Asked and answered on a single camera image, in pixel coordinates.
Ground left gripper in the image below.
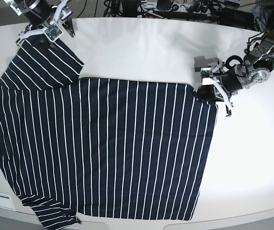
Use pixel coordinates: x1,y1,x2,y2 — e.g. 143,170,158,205
194,56,233,117

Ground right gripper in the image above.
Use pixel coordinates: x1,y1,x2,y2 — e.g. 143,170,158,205
16,0,75,50

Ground navy white striped T-shirt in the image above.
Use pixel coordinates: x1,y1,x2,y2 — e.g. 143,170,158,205
0,40,218,230

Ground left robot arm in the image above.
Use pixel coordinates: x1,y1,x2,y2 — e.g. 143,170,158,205
197,24,274,116

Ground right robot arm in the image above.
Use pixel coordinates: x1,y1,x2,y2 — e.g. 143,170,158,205
5,0,75,47

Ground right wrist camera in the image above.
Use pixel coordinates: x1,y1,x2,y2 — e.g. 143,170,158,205
44,23,64,43

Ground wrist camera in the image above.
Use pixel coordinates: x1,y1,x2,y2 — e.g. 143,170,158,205
44,23,64,43
200,68,214,86

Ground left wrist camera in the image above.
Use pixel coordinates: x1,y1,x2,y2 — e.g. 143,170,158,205
200,68,214,86

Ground black cable clutter background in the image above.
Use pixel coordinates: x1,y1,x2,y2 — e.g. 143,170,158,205
79,0,274,32

